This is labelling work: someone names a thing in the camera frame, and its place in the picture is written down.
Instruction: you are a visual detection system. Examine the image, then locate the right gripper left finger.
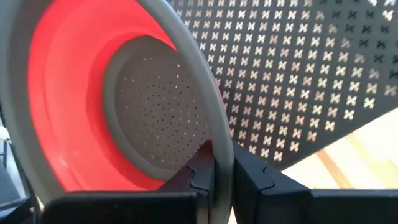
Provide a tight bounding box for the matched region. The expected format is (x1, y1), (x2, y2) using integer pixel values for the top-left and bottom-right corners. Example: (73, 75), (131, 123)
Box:
(42, 140), (216, 224)

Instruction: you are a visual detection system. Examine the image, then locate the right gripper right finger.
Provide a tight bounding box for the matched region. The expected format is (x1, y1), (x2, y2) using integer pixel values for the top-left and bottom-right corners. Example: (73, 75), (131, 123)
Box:
(231, 142), (398, 224)

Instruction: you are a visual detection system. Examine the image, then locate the red collapsible colander grey rim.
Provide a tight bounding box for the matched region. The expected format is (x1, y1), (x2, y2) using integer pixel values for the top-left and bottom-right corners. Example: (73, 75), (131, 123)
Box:
(0, 0), (234, 224)

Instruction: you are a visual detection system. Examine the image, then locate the black perforated metal shelf rack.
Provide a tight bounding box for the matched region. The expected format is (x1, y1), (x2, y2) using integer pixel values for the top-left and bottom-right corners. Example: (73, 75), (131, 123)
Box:
(167, 0), (398, 171)

